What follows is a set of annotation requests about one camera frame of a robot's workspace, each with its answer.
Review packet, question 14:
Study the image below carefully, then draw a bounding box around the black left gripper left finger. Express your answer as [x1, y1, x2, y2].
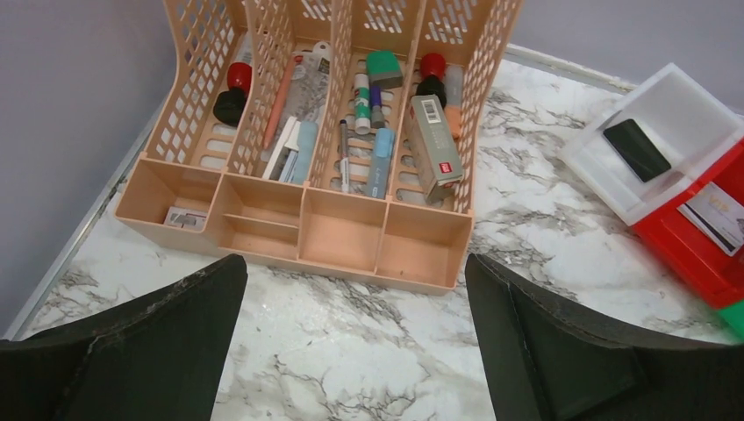
[1, 254, 248, 420]

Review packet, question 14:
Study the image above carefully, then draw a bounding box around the light blue stapler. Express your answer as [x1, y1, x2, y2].
[261, 117, 318, 185]

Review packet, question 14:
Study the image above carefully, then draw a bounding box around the blue highlighter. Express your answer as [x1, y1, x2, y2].
[366, 128, 396, 199]

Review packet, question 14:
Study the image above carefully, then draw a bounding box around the peach plastic desk organizer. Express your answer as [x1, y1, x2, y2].
[115, 1, 522, 295]

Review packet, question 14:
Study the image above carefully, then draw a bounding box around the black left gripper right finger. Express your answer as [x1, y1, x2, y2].
[464, 253, 743, 420]

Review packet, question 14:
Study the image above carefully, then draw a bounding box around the red black stamp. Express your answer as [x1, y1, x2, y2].
[415, 53, 447, 107]
[212, 61, 253, 127]

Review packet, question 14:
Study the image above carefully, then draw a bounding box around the small staple box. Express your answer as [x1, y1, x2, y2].
[163, 206, 207, 232]

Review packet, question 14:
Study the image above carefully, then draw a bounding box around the red black stamp right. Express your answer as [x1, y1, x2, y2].
[415, 53, 447, 107]

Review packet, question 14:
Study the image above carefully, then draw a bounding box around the grey staples box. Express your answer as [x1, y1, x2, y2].
[404, 95, 463, 204]

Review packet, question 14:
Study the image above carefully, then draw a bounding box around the black white marker pen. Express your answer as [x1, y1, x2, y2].
[339, 119, 350, 193]

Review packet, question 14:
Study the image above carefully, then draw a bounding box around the red black stamp left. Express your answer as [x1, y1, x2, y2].
[212, 61, 253, 127]

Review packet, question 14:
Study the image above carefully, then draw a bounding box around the green plastic bin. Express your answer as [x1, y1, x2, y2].
[717, 301, 744, 339]

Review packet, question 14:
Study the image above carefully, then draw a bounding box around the red plastic bin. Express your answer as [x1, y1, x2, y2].
[632, 141, 743, 309]

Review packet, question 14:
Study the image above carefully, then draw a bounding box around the green eraser block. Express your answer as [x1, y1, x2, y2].
[366, 50, 404, 89]

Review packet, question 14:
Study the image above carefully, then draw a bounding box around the white plastic bin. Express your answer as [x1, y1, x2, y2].
[559, 63, 743, 225]

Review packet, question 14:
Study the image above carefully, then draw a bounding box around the orange pen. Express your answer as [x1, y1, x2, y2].
[262, 56, 296, 150]

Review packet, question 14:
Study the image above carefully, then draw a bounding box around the black card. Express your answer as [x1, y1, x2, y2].
[602, 118, 671, 182]

